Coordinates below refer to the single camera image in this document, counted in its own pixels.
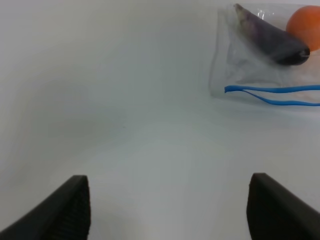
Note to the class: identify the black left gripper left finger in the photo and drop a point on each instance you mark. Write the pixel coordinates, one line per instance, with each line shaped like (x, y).
(64, 215)

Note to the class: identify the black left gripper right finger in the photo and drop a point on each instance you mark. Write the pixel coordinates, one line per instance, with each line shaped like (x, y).
(274, 213)

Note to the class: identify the clear zip bag blue zipper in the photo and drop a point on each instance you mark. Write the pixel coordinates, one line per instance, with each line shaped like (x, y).
(241, 71)

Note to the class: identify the dark purple eggplant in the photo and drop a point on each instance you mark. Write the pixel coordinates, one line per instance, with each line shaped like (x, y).
(279, 46)

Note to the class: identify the orange fruit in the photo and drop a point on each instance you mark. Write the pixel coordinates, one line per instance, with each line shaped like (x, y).
(305, 25)

